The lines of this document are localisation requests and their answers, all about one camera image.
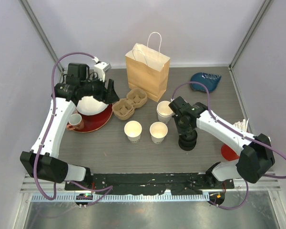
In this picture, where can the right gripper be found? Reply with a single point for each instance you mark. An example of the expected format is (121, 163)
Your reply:
(181, 130)

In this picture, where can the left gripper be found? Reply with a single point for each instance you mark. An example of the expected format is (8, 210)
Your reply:
(108, 96)

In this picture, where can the stack of black cup lids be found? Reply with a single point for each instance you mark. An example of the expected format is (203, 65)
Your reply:
(187, 142)

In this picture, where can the white paper cup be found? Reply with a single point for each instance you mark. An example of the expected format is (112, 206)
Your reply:
(133, 130)
(158, 131)

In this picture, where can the dark red round tray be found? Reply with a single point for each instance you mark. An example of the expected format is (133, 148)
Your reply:
(93, 122)

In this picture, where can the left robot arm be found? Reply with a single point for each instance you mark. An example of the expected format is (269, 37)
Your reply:
(42, 160)

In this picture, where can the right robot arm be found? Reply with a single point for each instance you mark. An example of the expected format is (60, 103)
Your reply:
(255, 156)

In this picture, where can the brown paper takeout bag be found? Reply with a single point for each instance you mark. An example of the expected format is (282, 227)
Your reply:
(148, 69)

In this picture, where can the brown cardboard cup carrier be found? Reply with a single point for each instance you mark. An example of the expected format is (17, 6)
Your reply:
(124, 108)

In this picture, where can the white paper plate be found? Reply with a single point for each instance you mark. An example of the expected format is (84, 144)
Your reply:
(90, 106)

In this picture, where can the white and pink ceramic mug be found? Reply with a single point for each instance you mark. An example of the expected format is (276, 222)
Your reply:
(75, 122)

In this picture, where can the blue ceramic dish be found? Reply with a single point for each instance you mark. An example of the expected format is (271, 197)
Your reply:
(210, 81)

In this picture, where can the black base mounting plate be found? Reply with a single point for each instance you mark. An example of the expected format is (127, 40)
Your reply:
(151, 183)

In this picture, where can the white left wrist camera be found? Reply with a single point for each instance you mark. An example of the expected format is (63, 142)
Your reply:
(100, 68)

